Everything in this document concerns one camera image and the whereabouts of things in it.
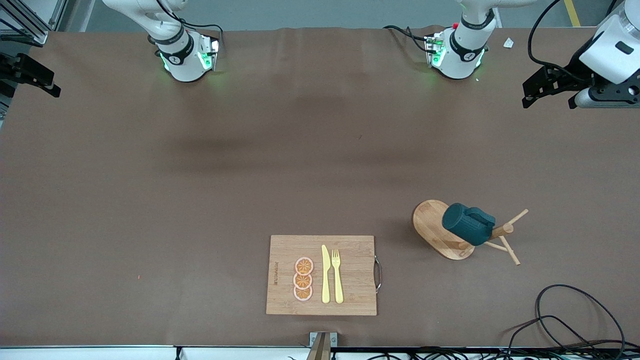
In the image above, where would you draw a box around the yellow plastic fork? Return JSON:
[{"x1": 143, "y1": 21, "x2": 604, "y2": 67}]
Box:
[{"x1": 331, "y1": 249, "x2": 345, "y2": 304}]

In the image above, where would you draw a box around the wooden mug tree stand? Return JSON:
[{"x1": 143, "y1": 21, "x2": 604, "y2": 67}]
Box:
[{"x1": 412, "y1": 199, "x2": 529, "y2": 266}]

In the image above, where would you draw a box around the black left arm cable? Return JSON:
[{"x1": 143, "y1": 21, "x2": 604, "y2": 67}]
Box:
[{"x1": 528, "y1": 0, "x2": 596, "y2": 76}]

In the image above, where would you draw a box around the black looped cable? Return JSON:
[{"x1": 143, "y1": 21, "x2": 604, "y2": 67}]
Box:
[{"x1": 500, "y1": 284, "x2": 627, "y2": 351}]

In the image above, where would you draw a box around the dark green cup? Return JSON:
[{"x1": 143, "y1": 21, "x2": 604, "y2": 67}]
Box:
[{"x1": 442, "y1": 202, "x2": 496, "y2": 247}]

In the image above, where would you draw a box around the black base cable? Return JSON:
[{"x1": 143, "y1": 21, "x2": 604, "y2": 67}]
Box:
[
  {"x1": 156, "y1": 0, "x2": 224, "y2": 51},
  {"x1": 383, "y1": 25, "x2": 432, "y2": 53}
]

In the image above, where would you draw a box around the black right base cable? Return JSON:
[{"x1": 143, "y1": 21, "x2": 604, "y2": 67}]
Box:
[{"x1": 156, "y1": 0, "x2": 224, "y2": 51}]

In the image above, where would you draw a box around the yellow plastic knife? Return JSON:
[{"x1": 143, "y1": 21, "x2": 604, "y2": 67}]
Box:
[{"x1": 321, "y1": 244, "x2": 331, "y2": 304}]

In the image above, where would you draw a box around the black left base cable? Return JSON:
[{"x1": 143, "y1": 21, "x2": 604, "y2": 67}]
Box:
[{"x1": 383, "y1": 25, "x2": 432, "y2": 53}]

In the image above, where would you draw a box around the metal table bracket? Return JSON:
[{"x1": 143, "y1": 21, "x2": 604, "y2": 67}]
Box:
[{"x1": 306, "y1": 331, "x2": 338, "y2": 360}]

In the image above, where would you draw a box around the bamboo cutting board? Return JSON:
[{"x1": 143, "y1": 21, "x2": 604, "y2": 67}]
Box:
[{"x1": 265, "y1": 235, "x2": 383, "y2": 316}]

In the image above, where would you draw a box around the aluminium frame profile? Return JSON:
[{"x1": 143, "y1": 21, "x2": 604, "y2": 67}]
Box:
[{"x1": 0, "y1": 0, "x2": 68, "y2": 46}]

